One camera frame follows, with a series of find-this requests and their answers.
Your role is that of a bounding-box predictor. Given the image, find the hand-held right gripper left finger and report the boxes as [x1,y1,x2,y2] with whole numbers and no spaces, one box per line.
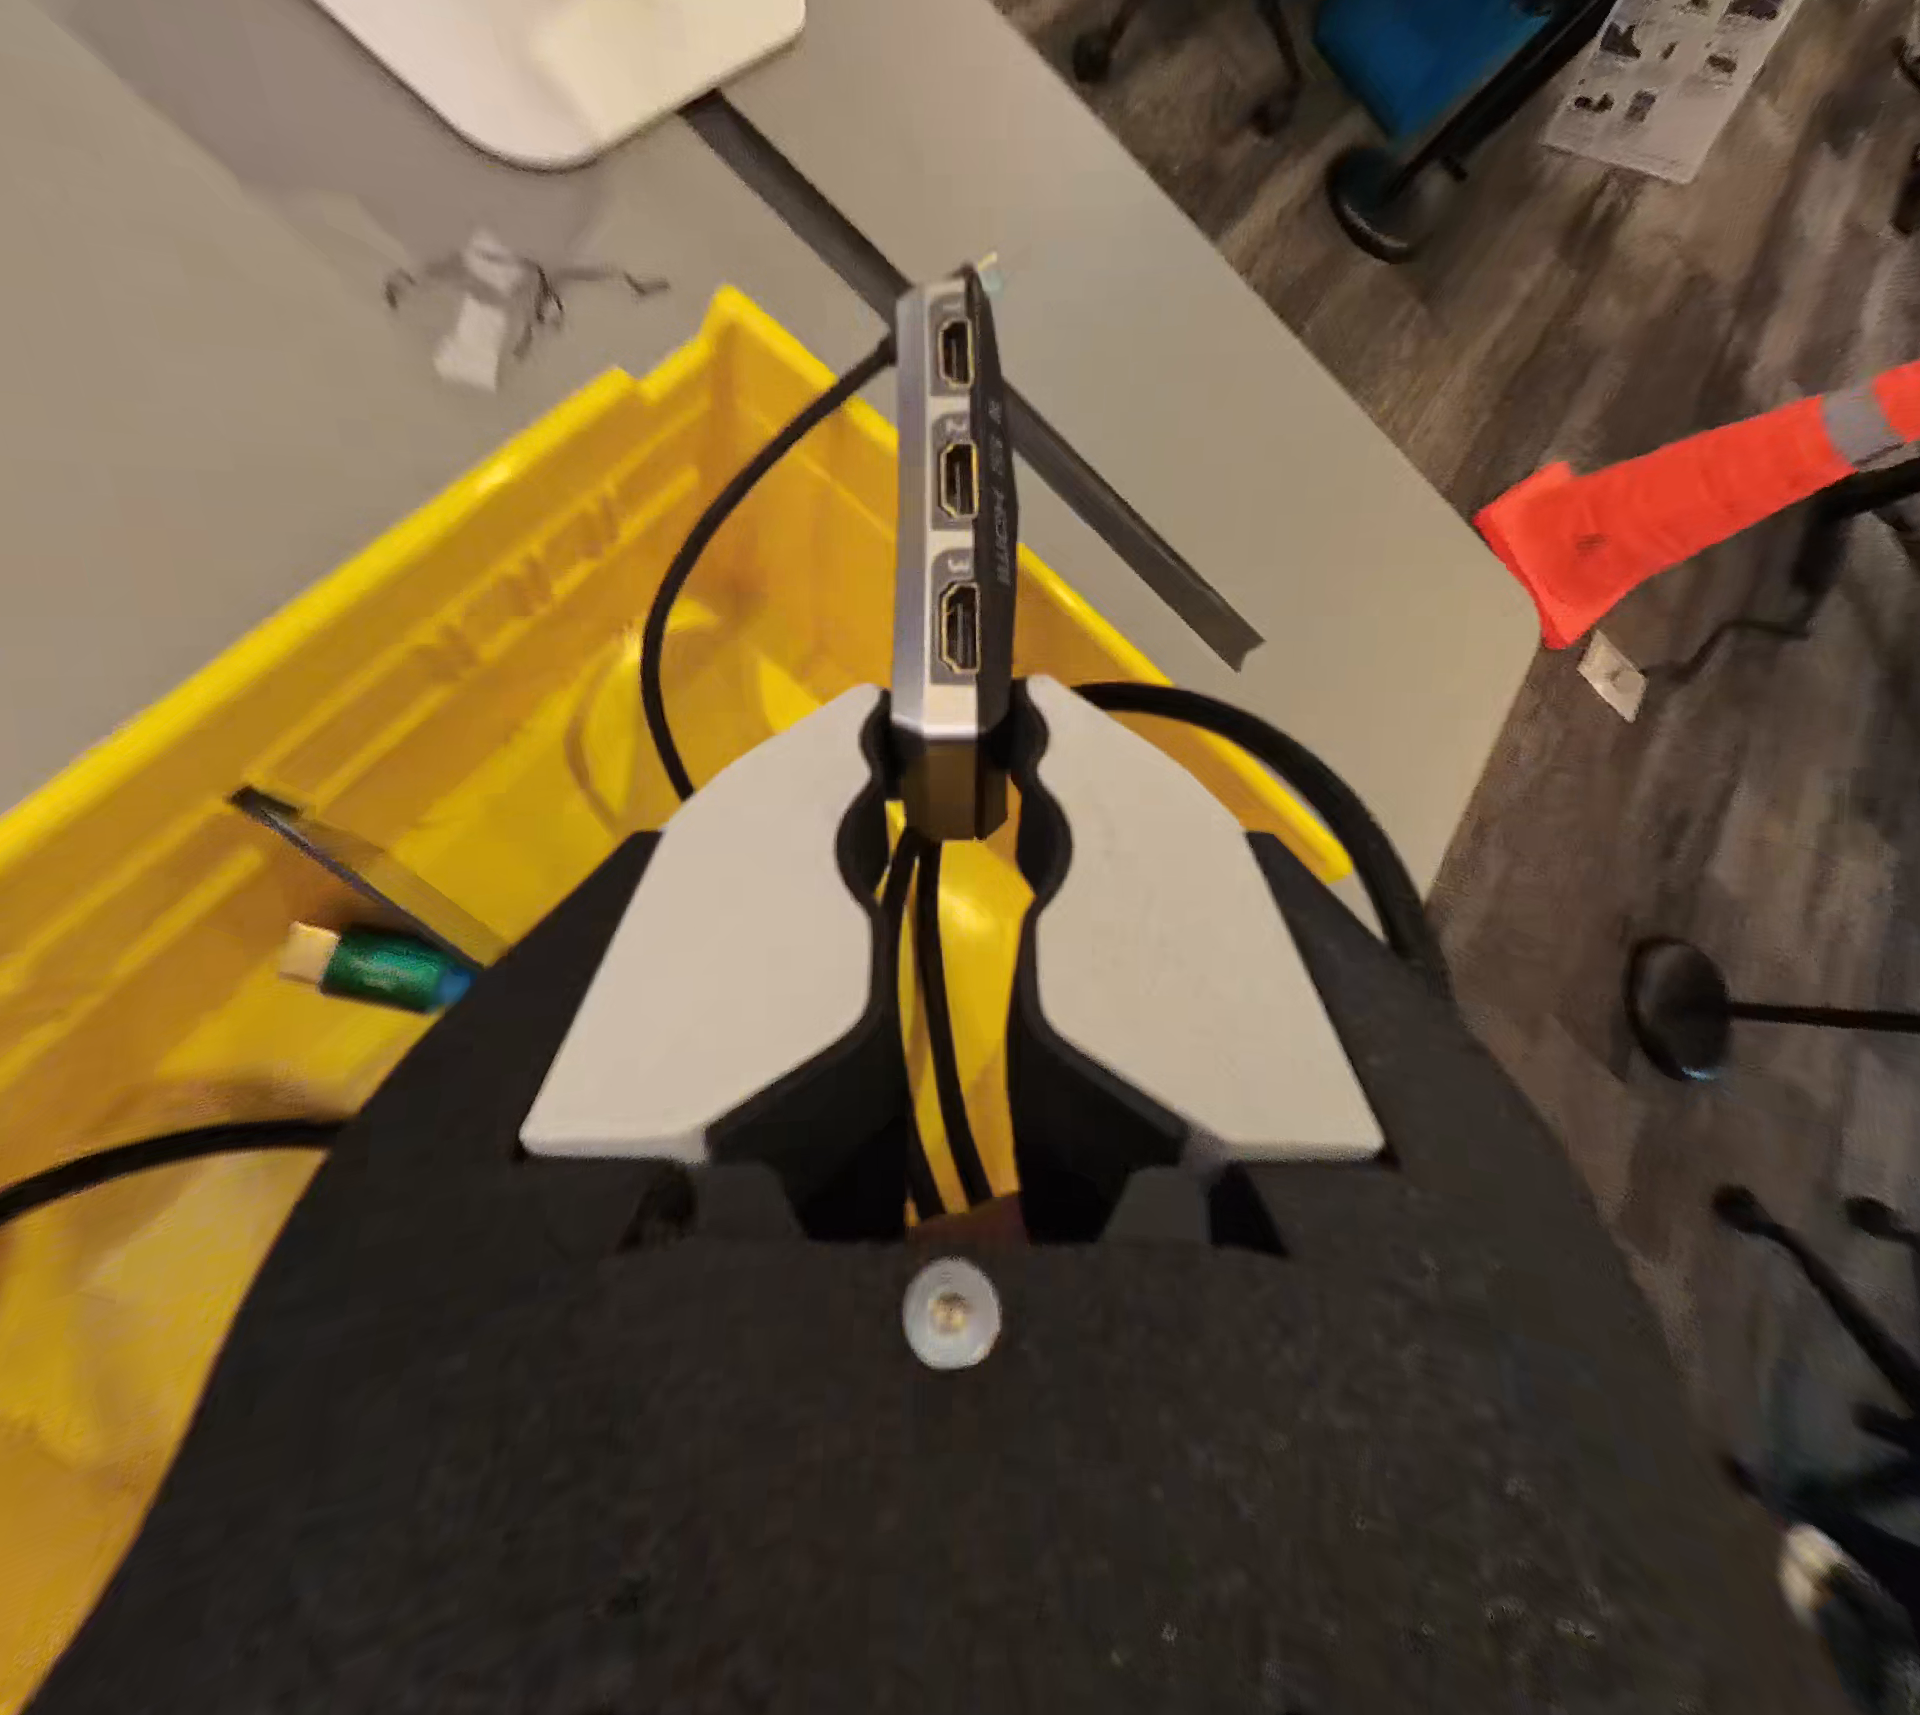
[516,683,909,1242]

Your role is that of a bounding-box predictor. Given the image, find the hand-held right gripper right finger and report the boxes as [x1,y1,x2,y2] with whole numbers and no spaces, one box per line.
[1008,677,1389,1244]

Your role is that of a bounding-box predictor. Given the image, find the thick black switch cable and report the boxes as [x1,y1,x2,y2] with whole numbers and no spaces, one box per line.
[881,683,1449,1212]

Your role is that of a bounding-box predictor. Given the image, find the grey hdmi switch box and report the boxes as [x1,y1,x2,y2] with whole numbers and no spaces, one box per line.
[887,259,1040,841]

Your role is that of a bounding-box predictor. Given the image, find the yellow plastic bin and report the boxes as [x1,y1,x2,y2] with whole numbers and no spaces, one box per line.
[0,281,1359,1715]

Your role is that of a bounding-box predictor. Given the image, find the grey desk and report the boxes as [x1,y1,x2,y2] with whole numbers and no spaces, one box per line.
[0,0,1547,937]

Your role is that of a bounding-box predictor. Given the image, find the black divider panel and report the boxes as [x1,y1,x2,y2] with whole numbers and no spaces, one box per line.
[227,785,512,969]

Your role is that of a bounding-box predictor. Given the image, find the black pole stand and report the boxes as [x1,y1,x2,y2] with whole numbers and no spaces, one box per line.
[1625,937,1920,1082]

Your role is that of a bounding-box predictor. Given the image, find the orange traffic cone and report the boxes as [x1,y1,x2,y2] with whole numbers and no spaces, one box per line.
[1471,361,1920,651]

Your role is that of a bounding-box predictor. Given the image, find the white scrap with black wire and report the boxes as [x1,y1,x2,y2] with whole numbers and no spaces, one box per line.
[385,229,669,393]

